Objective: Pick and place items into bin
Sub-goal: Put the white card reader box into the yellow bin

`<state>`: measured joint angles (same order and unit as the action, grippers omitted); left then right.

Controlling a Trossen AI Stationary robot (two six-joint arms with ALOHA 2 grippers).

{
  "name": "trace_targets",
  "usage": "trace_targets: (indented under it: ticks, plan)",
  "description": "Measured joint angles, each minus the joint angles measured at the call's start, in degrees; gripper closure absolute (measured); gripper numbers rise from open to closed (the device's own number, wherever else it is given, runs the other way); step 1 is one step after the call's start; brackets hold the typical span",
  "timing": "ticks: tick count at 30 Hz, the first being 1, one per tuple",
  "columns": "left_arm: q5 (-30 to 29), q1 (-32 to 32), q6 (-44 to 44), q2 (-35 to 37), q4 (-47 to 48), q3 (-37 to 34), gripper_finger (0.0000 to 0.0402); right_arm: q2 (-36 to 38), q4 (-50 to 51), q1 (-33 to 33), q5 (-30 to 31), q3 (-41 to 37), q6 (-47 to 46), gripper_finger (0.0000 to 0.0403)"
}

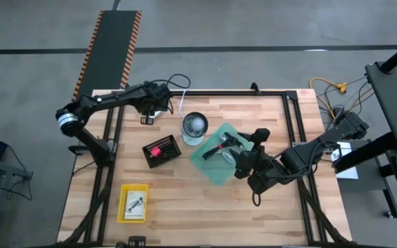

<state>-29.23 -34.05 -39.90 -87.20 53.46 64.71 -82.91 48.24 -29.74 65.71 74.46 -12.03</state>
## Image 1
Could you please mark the small round desk fan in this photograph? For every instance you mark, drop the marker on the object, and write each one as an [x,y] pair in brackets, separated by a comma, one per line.
[194,125]

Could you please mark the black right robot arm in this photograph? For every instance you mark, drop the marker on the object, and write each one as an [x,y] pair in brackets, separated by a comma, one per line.
[302,155]

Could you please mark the black table level camera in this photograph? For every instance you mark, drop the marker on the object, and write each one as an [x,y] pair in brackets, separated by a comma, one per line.
[133,242]

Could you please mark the green cutting mat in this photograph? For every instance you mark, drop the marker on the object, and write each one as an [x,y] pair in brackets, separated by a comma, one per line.
[212,168]

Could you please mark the white printed booklet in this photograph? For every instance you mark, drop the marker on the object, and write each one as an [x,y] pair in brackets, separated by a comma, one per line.
[134,206]

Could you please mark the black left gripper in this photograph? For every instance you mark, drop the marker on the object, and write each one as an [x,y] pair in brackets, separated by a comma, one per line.
[157,98]

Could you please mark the black slotted plastic basket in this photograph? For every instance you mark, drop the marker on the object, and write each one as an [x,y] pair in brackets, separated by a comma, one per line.
[165,160]

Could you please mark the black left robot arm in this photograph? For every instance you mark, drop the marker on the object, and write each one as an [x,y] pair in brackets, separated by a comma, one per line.
[91,103]

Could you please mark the yellow plastic tray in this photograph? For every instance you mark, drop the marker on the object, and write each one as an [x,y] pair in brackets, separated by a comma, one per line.
[120,206]

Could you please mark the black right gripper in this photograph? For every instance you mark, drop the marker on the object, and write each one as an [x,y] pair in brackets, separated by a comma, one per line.
[258,136]

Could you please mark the black frame clamp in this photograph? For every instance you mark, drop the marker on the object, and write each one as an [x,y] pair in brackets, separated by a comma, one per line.
[255,87]

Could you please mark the red small block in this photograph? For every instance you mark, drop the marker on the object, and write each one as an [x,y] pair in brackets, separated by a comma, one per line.
[155,152]

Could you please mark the white paper sheet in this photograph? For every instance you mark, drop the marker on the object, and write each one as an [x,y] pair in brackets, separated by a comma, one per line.
[348,172]

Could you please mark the black metal table frame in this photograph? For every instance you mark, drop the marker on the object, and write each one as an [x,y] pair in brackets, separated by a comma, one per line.
[288,113]

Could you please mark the black side table beam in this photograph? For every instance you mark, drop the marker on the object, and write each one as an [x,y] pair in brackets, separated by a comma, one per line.
[364,153]

